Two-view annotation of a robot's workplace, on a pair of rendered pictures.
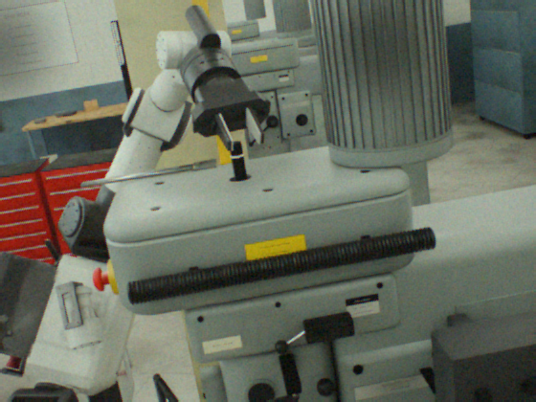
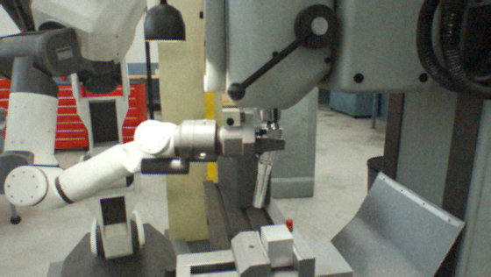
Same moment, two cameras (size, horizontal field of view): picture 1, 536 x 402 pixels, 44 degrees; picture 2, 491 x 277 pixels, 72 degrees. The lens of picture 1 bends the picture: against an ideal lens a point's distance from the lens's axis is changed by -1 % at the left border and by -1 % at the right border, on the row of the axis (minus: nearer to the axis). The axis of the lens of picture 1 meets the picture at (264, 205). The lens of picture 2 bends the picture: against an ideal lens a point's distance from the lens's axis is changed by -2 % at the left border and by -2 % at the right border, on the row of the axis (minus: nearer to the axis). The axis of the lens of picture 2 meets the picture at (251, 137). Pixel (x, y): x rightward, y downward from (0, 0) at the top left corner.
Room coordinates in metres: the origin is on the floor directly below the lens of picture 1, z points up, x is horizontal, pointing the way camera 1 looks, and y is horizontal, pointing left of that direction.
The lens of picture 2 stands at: (0.35, 0.16, 1.41)
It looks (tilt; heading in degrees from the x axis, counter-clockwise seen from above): 14 degrees down; 352
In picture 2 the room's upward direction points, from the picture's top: straight up
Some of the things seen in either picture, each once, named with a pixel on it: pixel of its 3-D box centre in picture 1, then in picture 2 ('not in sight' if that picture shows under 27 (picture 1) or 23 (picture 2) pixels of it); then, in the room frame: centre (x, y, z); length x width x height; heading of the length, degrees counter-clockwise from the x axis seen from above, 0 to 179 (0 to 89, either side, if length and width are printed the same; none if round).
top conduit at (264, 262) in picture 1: (281, 264); not in sight; (0.90, -0.01, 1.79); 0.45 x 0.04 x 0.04; 93
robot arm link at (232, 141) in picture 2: not in sight; (225, 142); (1.05, 0.12, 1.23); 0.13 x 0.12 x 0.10; 173
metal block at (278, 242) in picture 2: not in sight; (276, 245); (0.97, 0.03, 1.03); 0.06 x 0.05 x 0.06; 3
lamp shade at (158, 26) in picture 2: not in sight; (164, 23); (1.00, 0.23, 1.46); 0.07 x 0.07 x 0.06
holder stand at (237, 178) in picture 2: not in sight; (242, 166); (1.50, 0.04, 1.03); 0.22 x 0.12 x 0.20; 14
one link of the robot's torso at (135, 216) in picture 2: not in sight; (117, 233); (1.72, 0.54, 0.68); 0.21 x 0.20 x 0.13; 14
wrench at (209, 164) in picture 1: (148, 173); not in sight; (1.16, 0.19, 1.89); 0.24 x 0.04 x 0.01; 90
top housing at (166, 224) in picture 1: (257, 222); not in sight; (1.04, 0.02, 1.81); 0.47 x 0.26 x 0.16; 93
